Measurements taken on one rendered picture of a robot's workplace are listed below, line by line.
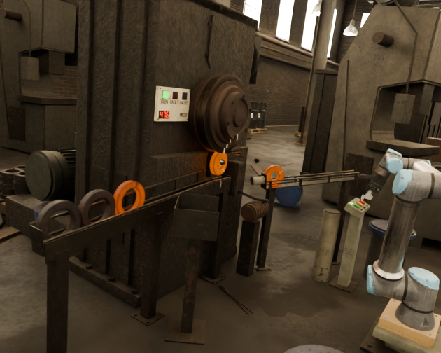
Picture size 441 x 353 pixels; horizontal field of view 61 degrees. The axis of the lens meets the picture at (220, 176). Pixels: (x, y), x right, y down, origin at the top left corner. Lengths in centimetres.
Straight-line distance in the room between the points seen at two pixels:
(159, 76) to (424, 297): 175
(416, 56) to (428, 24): 31
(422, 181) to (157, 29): 143
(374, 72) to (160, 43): 316
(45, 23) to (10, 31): 65
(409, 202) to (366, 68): 307
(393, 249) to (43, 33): 534
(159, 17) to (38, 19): 428
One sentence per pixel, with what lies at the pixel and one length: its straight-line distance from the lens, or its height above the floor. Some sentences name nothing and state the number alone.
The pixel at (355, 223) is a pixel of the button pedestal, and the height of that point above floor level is 48.
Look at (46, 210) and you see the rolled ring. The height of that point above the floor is 74.
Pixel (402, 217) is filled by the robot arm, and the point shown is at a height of 77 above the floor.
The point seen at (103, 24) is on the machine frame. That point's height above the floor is 154.
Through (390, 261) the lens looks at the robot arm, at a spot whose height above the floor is 52.
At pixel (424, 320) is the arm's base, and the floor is 23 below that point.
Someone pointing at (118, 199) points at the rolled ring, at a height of 72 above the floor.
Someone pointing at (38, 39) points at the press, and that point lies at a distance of 620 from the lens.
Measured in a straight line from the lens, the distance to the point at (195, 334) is 214.
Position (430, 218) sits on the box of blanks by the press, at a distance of 403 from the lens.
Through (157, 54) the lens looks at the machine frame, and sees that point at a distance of 204.
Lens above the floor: 125
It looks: 13 degrees down
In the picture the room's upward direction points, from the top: 6 degrees clockwise
